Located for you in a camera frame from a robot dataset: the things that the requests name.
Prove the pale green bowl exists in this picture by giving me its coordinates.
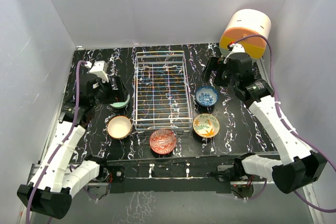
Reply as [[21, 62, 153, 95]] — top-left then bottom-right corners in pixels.
[[110, 94, 130, 109]]

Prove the blue white patterned bowl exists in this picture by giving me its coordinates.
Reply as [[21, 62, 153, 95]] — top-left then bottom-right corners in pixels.
[[195, 86, 219, 107]]

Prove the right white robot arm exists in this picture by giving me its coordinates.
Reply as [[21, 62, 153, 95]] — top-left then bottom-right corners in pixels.
[[203, 52, 327, 194]]

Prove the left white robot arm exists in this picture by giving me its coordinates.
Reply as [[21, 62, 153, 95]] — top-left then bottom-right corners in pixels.
[[17, 73, 130, 222]]

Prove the white bowl brown rim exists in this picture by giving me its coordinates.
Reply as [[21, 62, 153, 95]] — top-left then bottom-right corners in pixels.
[[107, 115, 132, 140]]

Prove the pastel round drawer cabinet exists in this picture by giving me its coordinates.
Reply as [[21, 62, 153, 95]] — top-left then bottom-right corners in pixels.
[[219, 9, 271, 62]]

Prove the cream bowl leaf pattern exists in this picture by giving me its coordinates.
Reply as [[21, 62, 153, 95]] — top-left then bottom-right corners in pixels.
[[193, 113, 220, 138]]

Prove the red patterned bowl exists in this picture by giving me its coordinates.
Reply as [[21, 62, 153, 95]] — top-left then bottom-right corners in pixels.
[[149, 129, 176, 155]]

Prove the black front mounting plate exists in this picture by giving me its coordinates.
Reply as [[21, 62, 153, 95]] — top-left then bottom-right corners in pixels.
[[78, 155, 266, 195]]

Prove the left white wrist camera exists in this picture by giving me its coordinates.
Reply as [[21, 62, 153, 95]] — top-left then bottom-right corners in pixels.
[[89, 61, 109, 83]]

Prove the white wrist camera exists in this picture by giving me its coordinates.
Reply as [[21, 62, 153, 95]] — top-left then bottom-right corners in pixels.
[[224, 44, 248, 64], [89, 61, 109, 83]]

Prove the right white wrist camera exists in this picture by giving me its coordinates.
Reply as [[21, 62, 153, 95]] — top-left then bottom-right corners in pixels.
[[224, 44, 248, 64]]

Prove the silver wire dish rack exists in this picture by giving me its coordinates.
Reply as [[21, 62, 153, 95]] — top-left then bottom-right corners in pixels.
[[133, 51, 193, 134]]

